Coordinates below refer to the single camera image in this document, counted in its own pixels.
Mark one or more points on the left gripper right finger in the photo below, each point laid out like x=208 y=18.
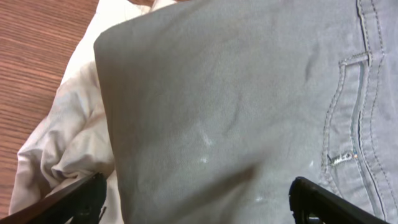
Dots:
x=310 y=203

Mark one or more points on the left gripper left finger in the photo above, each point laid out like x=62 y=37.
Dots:
x=80 y=202

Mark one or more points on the grey shorts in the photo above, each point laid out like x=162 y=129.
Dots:
x=215 y=107

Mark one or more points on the folded beige shorts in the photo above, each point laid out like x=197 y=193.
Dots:
x=72 y=141

